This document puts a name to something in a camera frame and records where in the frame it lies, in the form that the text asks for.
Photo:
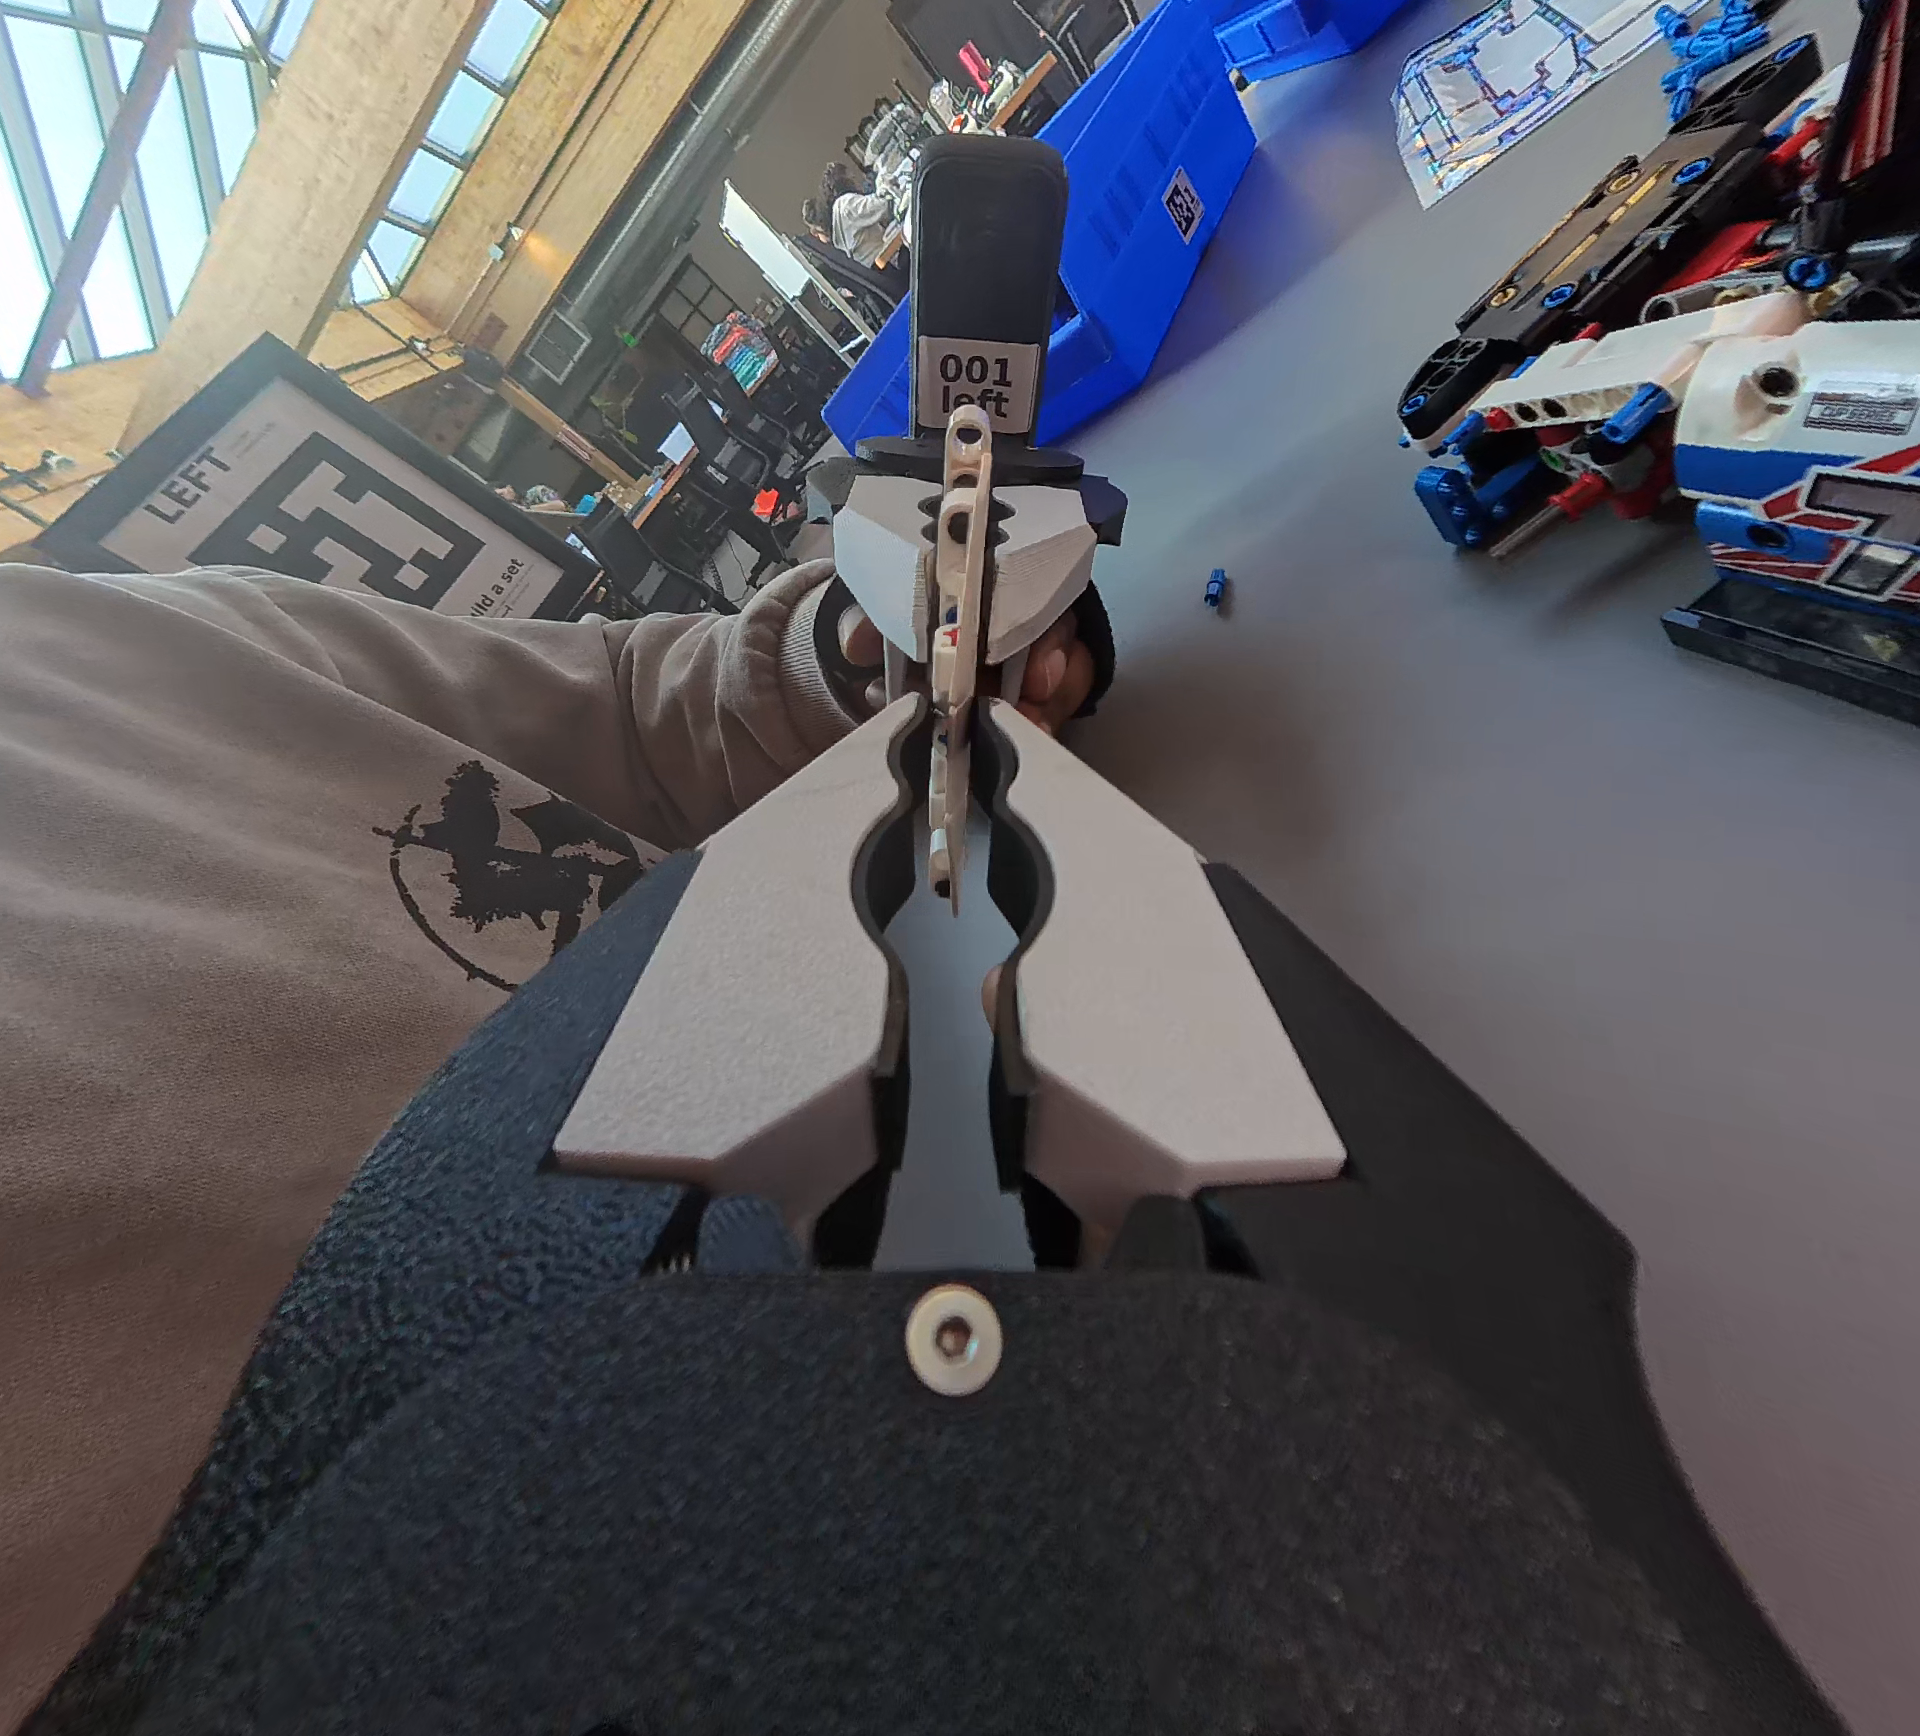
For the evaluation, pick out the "person's left forearm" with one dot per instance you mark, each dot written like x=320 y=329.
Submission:
x=704 y=700

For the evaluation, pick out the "pile of blue toy pins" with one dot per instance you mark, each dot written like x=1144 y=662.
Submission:
x=1711 y=40

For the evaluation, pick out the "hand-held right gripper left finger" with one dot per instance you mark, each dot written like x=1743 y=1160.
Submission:
x=721 y=986

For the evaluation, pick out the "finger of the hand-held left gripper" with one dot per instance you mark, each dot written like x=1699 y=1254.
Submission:
x=885 y=551
x=1043 y=567

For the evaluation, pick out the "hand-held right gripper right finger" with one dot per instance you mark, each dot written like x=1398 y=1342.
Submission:
x=1154 y=1017

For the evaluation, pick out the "grey ceiling duct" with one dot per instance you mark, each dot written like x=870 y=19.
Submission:
x=721 y=100

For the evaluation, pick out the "colourful computer monitor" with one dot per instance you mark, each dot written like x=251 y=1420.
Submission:
x=740 y=356

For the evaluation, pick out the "person's left hand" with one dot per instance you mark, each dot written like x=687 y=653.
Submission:
x=1058 y=678

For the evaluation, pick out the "white toy brick beam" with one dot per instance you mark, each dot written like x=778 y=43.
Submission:
x=954 y=678

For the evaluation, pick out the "framed black-white marker sign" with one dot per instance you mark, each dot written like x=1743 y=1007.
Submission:
x=344 y=507

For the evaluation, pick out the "grey desk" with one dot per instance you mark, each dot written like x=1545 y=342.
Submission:
x=1424 y=940

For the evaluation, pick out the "single small blue pin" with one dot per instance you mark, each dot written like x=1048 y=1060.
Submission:
x=1214 y=587

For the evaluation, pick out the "skylight window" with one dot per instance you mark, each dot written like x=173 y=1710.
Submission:
x=134 y=87

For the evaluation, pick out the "toy brick race car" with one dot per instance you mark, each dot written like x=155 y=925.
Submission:
x=1770 y=416

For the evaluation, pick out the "beige printed sweatshirt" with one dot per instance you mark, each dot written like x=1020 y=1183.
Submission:
x=180 y=1091

